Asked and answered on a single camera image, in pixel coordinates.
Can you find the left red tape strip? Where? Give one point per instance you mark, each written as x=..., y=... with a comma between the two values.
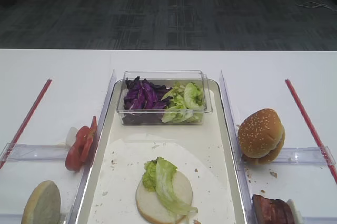
x=29, y=118

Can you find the stack of tomato slices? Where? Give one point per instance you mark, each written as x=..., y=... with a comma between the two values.
x=79, y=151

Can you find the right clear acrylic divider rail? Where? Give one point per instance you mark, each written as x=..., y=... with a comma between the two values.
x=246, y=199

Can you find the green lettuce pieces in container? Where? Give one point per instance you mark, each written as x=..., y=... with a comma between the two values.
x=185, y=103

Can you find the white block behind tomatoes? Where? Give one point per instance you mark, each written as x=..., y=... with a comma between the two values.
x=71, y=136

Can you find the shredded purple cabbage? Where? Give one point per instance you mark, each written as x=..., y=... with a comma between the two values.
x=144, y=95

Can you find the upright bun half left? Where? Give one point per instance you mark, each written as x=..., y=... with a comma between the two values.
x=43, y=205

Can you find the sesame seed burger bun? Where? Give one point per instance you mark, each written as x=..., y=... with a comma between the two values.
x=261, y=136

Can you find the stack of sliced meat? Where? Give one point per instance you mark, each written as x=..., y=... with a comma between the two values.
x=273, y=211

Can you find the clear acrylic holder upper left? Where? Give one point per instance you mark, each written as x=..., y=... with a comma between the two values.
x=25, y=152

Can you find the clear acrylic holder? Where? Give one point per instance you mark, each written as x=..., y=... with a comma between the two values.
x=310, y=156
x=25, y=152

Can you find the right red tape strip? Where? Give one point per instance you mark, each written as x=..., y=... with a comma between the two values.
x=319, y=143

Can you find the left clear acrylic divider rail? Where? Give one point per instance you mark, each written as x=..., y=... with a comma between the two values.
x=74, y=213

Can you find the bottom bun slice on tray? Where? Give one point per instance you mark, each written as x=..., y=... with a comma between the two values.
x=150, y=207

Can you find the clear acrylic holder upper right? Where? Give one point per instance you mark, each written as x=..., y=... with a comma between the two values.
x=310, y=156

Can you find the clear acrylic divider rail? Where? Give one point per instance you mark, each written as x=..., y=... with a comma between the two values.
x=74, y=213
x=246, y=199

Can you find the green lettuce leaf on bun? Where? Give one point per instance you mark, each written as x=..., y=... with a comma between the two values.
x=158, y=177

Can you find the red tape strip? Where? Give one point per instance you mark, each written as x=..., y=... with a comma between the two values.
x=29, y=118
x=319, y=143

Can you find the white block behind meat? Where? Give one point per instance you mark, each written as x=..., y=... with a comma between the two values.
x=298, y=219

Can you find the clear plastic salad container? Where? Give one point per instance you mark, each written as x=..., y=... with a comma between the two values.
x=167, y=78

